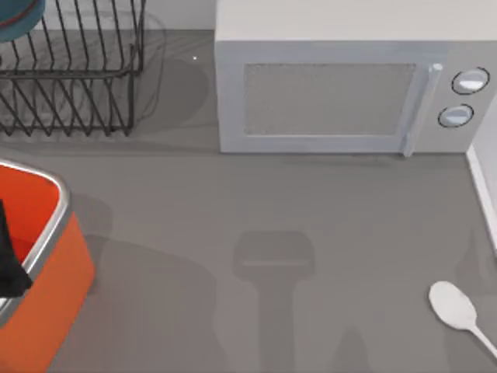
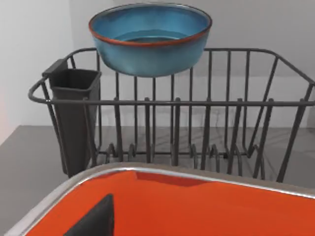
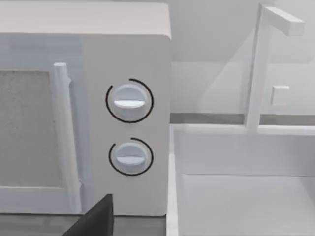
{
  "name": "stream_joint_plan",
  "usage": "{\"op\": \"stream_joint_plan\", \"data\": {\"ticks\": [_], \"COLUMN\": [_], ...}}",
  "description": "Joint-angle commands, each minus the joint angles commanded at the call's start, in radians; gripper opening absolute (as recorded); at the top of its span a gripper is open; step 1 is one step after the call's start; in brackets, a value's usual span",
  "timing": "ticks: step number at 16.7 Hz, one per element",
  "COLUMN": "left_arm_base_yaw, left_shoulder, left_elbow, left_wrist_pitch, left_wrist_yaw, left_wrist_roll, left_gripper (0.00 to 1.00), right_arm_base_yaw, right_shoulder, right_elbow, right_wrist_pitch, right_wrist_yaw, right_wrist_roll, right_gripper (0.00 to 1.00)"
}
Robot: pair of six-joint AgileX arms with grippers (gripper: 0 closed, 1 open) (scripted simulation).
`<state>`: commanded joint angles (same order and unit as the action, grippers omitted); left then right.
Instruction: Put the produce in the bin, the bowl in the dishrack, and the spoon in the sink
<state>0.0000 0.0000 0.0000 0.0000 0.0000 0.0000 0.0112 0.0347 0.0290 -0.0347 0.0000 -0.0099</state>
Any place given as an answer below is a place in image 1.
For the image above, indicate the microwave oven door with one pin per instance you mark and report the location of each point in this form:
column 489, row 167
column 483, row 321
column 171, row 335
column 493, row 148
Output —
column 310, row 143

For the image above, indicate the pale microwave oven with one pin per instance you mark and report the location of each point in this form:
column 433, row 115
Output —
column 349, row 23

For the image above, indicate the orange bin with metal rim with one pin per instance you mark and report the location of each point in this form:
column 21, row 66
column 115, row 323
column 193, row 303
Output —
column 58, row 272

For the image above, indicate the small microwave knob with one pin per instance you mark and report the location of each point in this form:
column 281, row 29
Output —
column 455, row 116

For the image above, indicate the white spoon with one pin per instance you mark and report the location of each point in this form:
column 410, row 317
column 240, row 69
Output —
column 452, row 305

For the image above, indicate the large microwave knob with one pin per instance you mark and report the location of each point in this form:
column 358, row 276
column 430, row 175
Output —
column 470, row 80

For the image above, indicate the teal bowl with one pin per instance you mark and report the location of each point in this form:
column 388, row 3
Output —
column 19, row 19

